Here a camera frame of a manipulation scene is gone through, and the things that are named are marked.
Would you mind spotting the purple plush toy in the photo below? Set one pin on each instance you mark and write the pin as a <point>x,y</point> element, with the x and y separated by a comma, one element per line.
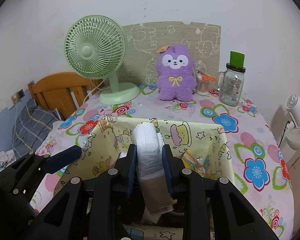
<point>175,85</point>

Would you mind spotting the green printed board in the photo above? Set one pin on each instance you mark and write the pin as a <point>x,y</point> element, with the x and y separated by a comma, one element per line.
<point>185,35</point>

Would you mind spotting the white crumpled cloth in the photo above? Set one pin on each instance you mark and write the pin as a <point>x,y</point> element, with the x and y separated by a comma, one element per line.
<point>6,158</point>

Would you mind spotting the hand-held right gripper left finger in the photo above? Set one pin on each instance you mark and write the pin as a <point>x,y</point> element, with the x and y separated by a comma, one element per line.
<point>131,170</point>

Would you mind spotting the grey plaid pillow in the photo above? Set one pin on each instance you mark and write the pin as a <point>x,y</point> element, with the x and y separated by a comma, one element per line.
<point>32,125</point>

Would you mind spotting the green desk fan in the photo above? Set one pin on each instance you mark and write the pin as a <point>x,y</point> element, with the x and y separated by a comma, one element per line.
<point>89,50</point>

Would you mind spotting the clear yellow printed packet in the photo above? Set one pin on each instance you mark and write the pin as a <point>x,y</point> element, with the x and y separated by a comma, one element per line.
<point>195,163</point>

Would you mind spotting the wooden chair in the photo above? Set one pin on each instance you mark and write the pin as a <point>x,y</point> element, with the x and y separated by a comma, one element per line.
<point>57,85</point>

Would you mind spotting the wall outlet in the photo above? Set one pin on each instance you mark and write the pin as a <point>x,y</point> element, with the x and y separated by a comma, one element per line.
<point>20,93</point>

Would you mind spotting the cotton swab container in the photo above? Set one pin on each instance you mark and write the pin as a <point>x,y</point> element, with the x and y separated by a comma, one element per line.
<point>202,88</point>

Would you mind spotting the small orange scissors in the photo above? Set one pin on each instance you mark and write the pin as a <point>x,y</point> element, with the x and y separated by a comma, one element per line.
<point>208,78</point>

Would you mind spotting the white and brown roll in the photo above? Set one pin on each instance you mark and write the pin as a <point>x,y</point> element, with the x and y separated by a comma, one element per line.
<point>150,155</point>

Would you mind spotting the yellow printed storage box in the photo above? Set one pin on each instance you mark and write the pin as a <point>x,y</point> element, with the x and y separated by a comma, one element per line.
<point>190,132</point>

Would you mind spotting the glass jar with green lid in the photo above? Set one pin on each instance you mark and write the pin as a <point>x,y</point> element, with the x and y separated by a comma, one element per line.
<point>231,90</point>

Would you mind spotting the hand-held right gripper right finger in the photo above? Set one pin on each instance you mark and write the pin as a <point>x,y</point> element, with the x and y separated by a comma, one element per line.
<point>167,170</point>

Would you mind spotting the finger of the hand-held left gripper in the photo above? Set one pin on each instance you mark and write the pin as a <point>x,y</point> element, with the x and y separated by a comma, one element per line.
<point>64,158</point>

